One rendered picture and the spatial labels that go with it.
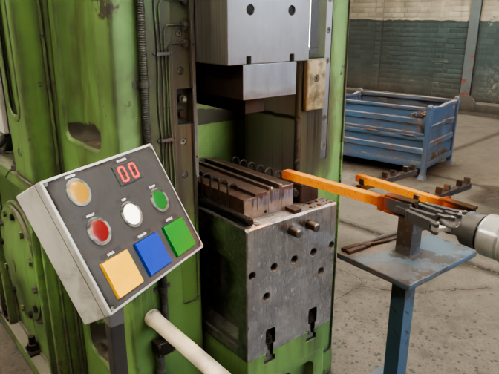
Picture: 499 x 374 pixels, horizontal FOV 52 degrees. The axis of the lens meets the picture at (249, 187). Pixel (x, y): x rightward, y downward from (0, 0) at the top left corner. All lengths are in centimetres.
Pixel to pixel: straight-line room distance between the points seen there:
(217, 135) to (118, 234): 99
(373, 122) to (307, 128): 357
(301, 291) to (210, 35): 85
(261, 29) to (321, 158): 64
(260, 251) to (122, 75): 62
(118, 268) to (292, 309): 81
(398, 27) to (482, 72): 174
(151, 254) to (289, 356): 84
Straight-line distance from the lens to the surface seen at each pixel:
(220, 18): 140
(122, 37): 137
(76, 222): 102
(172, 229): 117
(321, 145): 188
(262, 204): 154
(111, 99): 139
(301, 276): 168
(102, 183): 109
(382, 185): 171
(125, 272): 104
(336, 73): 189
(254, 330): 163
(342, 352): 255
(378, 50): 1020
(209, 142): 197
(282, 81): 150
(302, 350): 185
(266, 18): 145
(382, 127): 533
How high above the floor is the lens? 148
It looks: 18 degrees down
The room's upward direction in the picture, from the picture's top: straight up
